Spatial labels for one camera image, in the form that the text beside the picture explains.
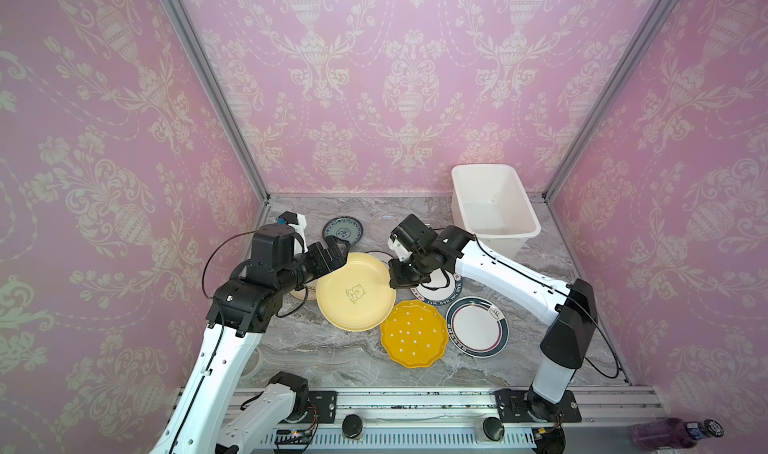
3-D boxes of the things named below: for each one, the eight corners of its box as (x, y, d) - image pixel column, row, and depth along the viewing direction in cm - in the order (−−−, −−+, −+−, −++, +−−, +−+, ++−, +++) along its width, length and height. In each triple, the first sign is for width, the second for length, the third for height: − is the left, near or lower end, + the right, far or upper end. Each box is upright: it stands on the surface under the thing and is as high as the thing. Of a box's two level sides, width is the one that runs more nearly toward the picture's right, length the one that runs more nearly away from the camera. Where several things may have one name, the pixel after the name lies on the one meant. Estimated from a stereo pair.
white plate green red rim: (450, 358, 84) (451, 356, 82) (443, 299, 95) (443, 296, 93) (513, 358, 84) (516, 356, 82) (499, 299, 95) (500, 296, 93)
